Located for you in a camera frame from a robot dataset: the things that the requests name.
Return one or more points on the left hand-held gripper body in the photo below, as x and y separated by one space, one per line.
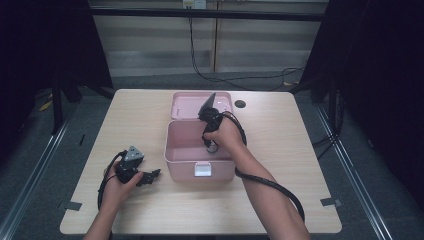
128 170

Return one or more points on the black round table grommet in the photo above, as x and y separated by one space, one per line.
240 104

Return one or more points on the grey tape piece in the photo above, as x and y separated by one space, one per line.
331 202
73 206

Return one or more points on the black metal stand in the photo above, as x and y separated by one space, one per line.
335 106
57 106

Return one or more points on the white wall socket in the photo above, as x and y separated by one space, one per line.
195 4

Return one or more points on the aluminium floor rail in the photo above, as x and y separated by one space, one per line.
353 173
40 166

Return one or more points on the black curtain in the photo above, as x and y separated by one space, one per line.
383 83
50 40

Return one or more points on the small black tape strip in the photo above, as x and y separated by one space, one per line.
82 140

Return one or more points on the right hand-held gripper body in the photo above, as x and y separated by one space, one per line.
210 116

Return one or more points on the person's left hand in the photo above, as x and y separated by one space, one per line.
115 195

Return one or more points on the person's right hand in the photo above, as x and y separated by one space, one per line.
230 136

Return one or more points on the black horizontal bar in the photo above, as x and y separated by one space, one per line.
200 14

